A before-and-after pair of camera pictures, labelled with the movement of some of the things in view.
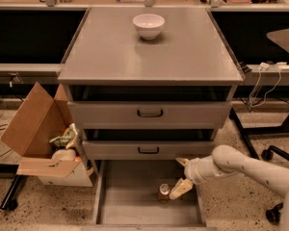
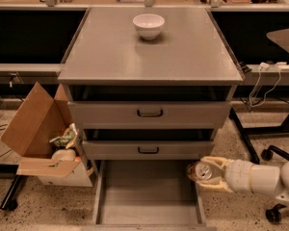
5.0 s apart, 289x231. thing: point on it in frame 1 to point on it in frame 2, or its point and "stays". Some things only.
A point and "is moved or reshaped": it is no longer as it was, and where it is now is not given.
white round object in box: (64, 154) stays
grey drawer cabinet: (136, 98) stays
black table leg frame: (261, 130) stays
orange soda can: (164, 193) is moved or reshaped
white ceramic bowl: (148, 25) stays
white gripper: (194, 170) to (238, 175)
